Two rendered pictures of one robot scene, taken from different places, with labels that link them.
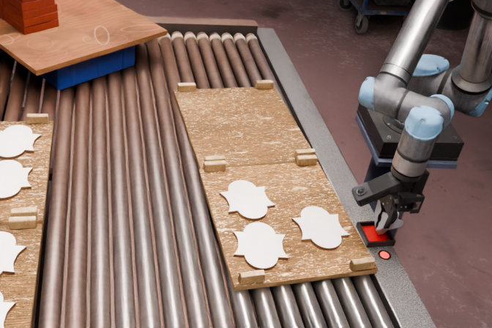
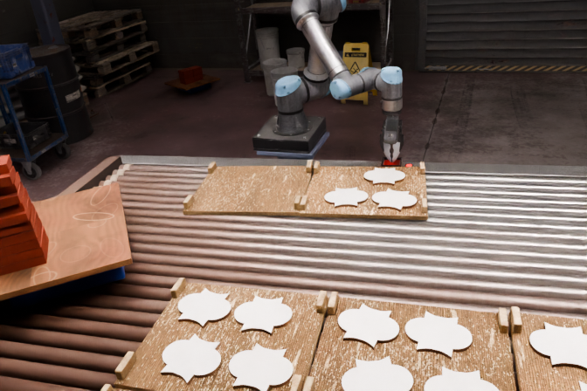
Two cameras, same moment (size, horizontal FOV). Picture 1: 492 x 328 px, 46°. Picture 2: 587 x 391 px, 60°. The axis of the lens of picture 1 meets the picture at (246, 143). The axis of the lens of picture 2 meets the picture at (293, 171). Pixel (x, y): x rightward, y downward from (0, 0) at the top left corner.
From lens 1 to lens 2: 140 cm
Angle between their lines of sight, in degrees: 49
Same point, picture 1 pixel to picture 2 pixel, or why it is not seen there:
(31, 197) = (294, 300)
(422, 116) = (394, 70)
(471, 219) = not seen: hidden behind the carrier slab
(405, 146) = (395, 92)
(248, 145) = (282, 188)
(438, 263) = not seen: hidden behind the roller
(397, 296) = (443, 168)
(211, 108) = (224, 196)
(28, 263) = (380, 305)
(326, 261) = (414, 181)
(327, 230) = (389, 174)
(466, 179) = not seen: hidden behind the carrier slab
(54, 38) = (72, 244)
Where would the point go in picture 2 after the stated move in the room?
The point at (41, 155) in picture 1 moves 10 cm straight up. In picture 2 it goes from (235, 291) to (230, 261)
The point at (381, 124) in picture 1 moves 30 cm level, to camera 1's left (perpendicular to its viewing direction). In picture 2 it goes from (287, 137) to (249, 165)
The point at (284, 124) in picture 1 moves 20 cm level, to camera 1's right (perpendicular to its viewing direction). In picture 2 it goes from (266, 170) to (293, 150)
